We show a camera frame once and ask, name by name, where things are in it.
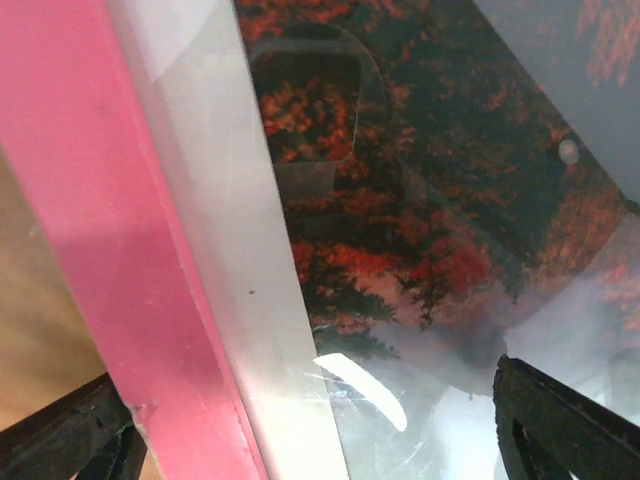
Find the pink picture frame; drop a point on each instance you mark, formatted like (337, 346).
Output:
(134, 131)

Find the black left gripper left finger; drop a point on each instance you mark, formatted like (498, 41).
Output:
(86, 434)

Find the autumn trees photo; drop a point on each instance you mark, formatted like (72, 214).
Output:
(432, 192)

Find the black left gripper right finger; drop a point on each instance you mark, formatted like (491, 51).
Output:
(547, 430)

